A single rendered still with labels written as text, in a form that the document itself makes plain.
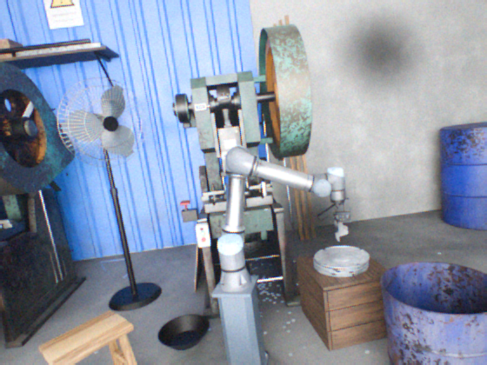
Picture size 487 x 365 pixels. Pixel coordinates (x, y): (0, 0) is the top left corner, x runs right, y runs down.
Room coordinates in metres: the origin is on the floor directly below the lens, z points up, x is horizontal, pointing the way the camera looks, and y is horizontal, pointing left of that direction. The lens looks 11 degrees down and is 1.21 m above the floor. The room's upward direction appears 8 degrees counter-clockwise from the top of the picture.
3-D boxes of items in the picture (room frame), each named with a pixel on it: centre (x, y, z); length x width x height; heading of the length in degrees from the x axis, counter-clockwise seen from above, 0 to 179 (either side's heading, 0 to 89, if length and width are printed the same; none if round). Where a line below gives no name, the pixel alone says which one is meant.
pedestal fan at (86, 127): (2.78, 0.94, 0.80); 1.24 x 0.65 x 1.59; 1
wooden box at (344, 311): (1.78, -0.49, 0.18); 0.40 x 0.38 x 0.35; 9
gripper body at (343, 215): (1.62, -0.47, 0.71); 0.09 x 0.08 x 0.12; 74
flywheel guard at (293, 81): (2.43, -0.31, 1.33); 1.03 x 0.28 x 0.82; 1
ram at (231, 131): (2.28, 0.03, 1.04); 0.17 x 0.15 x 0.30; 1
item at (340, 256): (1.78, -0.50, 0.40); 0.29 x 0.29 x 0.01
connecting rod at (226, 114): (2.32, 0.03, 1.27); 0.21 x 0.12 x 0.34; 1
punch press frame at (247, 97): (2.46, 0.03, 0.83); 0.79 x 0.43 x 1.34; 1
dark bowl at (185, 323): (1.81, 0.44, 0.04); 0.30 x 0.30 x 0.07
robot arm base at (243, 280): (1.52, 0.08, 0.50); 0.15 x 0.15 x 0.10
